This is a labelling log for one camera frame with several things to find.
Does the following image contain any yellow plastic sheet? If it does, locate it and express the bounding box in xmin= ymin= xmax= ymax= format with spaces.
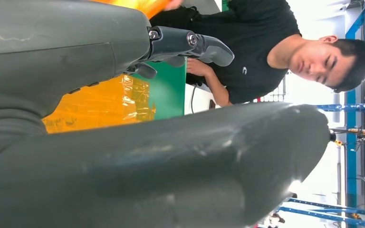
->
xmin=42 ymin=74 xmax=156 ymax=134

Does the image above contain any person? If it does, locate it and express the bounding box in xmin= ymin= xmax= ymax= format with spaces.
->
xmin=149 ymin=0 xmax=365 ymax=108

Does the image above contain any white desk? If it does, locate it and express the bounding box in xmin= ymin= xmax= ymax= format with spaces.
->
xmin=184 ymin=83 xmax=233 ymax=115

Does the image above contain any blue steel shelving frame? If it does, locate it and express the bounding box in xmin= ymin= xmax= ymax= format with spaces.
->
xmin=277 ymin=0 xmax=365 ymax=228

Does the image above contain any black charger cable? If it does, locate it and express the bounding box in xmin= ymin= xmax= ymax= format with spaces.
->
xmin=190 ymin=84 xmax=199 ymax=114

